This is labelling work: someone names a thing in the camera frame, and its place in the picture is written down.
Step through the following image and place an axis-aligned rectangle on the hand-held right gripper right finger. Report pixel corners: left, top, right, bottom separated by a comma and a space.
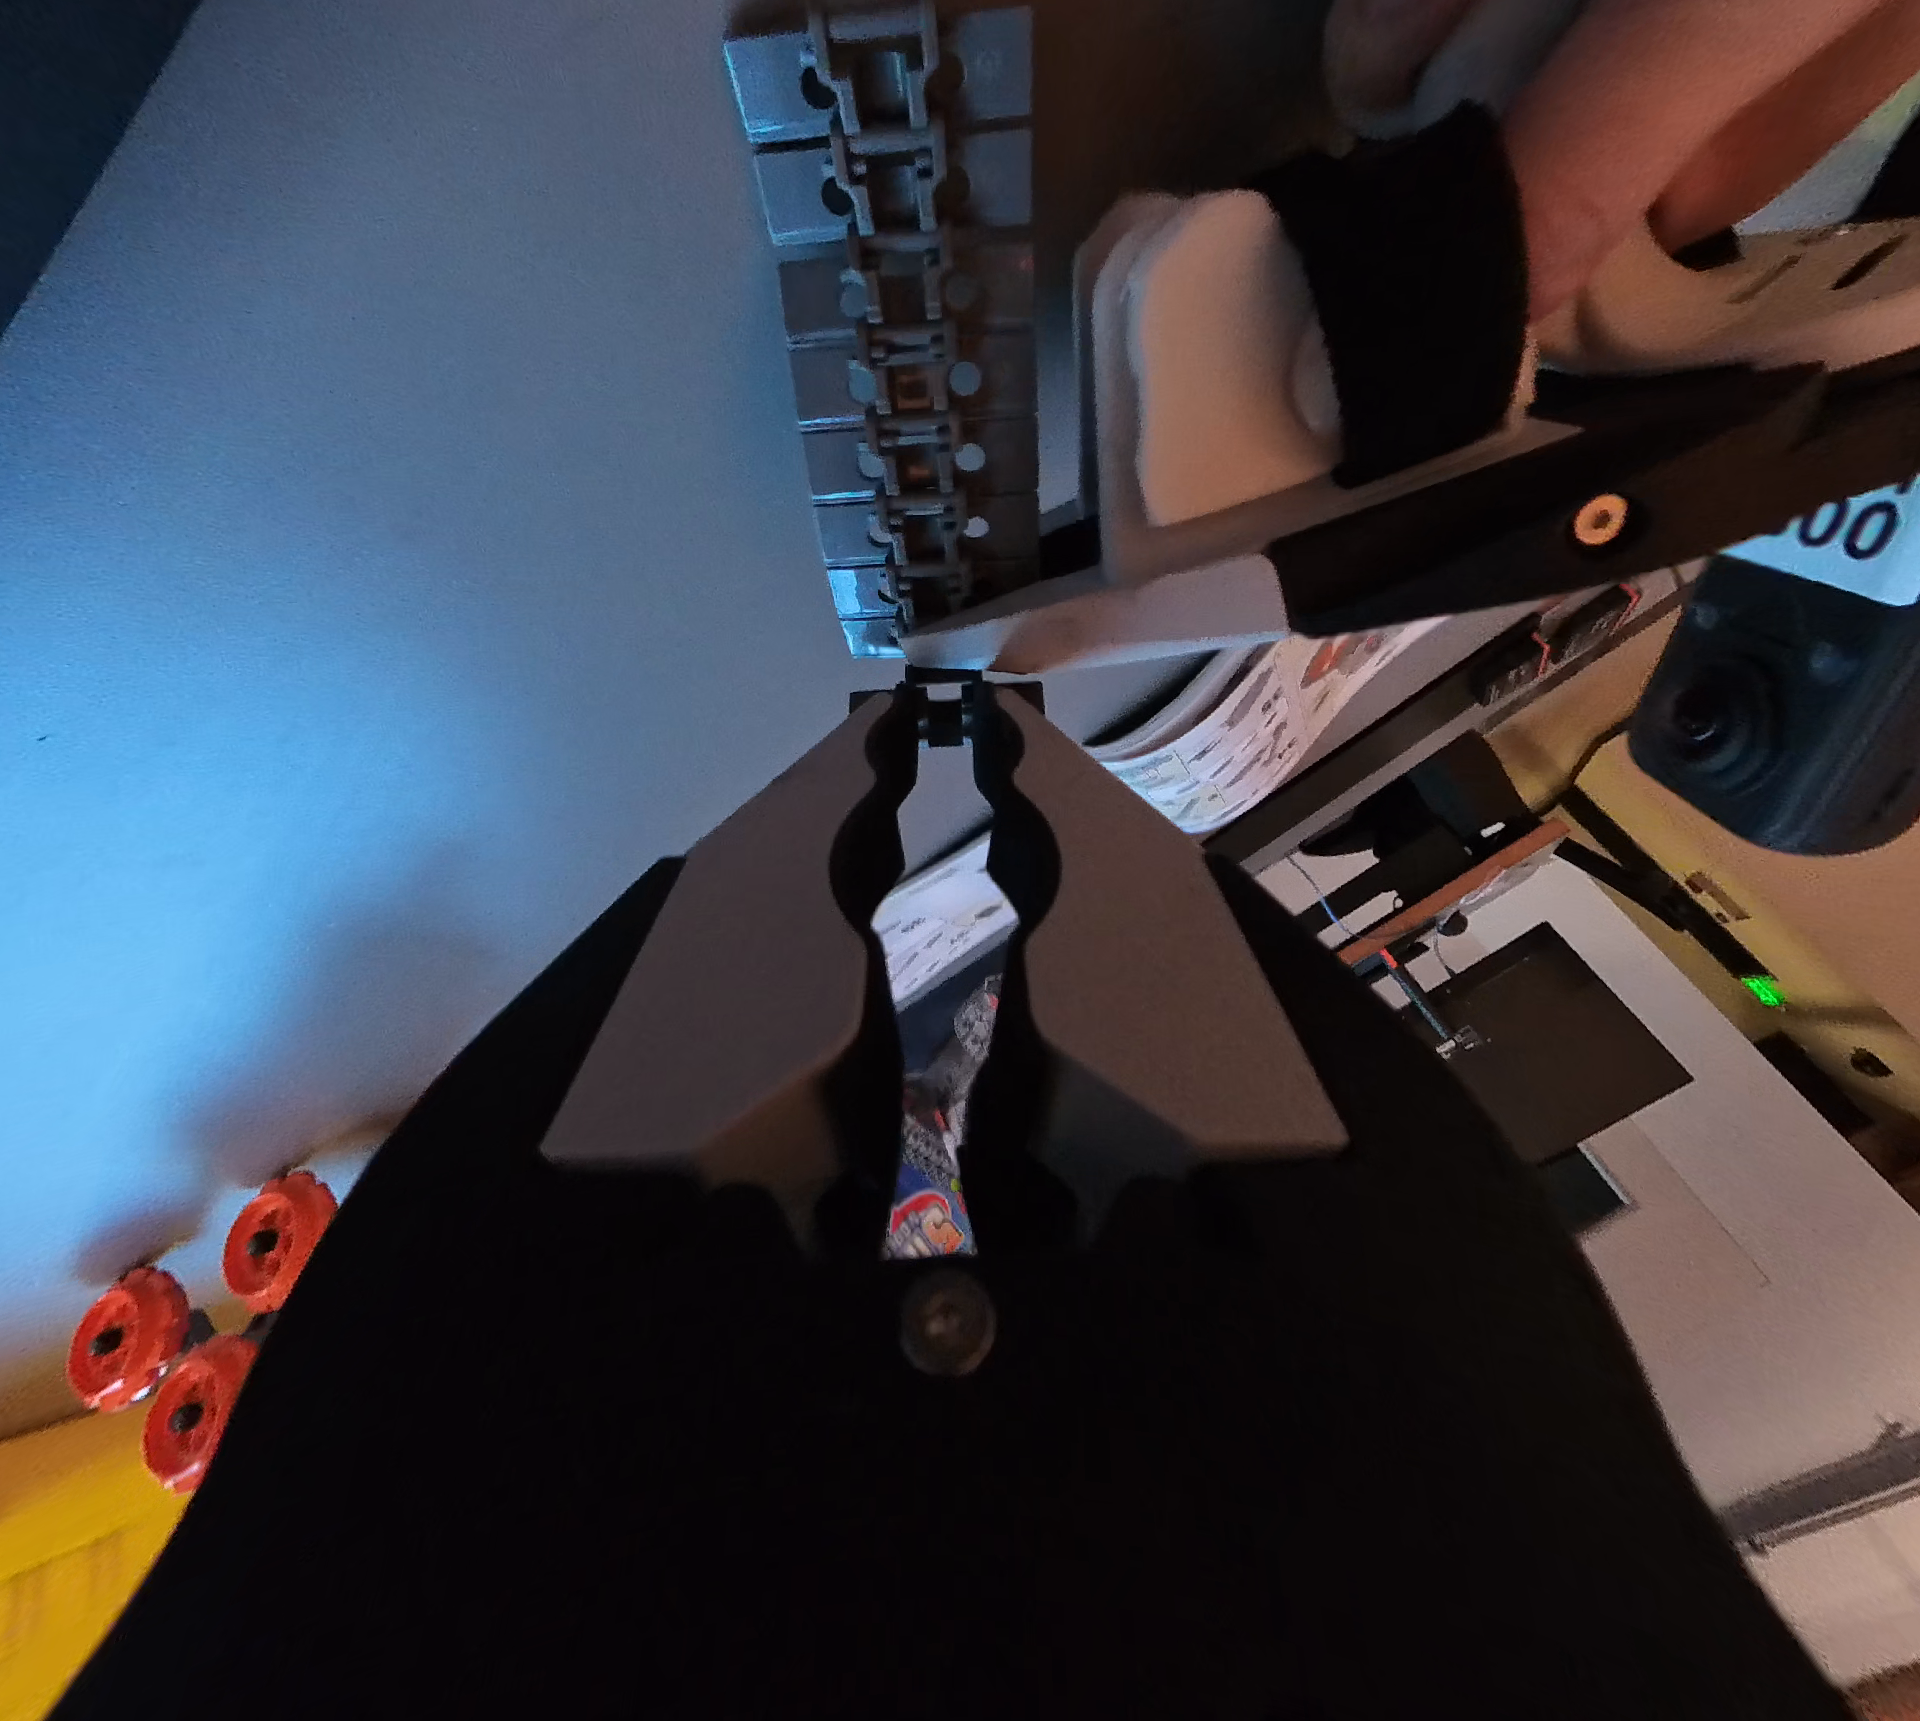
974, 693, 1349, 1209

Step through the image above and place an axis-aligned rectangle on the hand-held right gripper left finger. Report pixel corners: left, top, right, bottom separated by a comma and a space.
540, 688, 920, 1252

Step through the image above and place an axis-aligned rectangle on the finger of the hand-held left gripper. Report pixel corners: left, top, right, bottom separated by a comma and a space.
904, 549, 1295, 676

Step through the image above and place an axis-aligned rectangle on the single grey track link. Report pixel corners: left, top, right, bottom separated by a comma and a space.
846, 669, 1047, 750

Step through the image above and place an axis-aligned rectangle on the grey toy track chain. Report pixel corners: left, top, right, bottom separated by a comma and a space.
723, 0, 1052, 660

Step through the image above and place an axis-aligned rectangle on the grey desk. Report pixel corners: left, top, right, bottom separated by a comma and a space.
0, 0, 1501, 1453

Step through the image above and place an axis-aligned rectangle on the open instruction booklet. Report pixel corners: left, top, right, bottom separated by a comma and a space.
876, 618, 1450, 1003

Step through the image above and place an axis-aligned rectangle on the blue robot kit box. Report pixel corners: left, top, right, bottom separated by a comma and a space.
888, 970, 1004, 1261

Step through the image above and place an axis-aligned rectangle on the grey orange toy robot chassis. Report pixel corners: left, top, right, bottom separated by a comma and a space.
66, 1167, 339, 1500

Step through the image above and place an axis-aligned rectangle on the yellow plastic bin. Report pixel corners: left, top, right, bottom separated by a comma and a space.
0, 1414, 204, 1721

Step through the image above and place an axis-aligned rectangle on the black wall panel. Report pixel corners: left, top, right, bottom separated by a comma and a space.
1431, 922, 1698, 1166

